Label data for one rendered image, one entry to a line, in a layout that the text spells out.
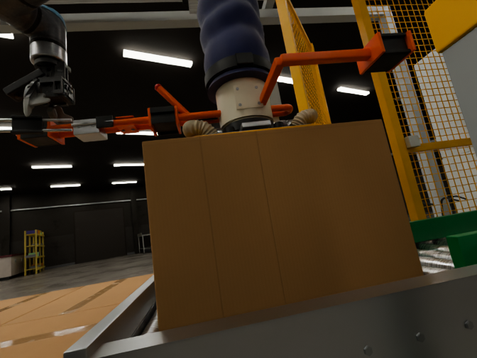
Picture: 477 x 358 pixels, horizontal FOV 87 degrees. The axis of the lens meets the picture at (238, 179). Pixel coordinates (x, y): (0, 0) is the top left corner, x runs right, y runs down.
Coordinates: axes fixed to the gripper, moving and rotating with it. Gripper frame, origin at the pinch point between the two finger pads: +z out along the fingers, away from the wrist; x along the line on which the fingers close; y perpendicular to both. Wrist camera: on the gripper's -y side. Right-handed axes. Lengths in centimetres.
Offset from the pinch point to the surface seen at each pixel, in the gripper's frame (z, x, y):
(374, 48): 1, -27, 84
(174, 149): 16.2, -18.1, 37.4
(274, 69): 1, -23, 62
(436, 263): 54, -3, 106
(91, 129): 2.2, -1.6, 13.5
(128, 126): 2.0, -1.0, 23.5
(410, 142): 7, 40, 150
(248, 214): 33, -18, 52
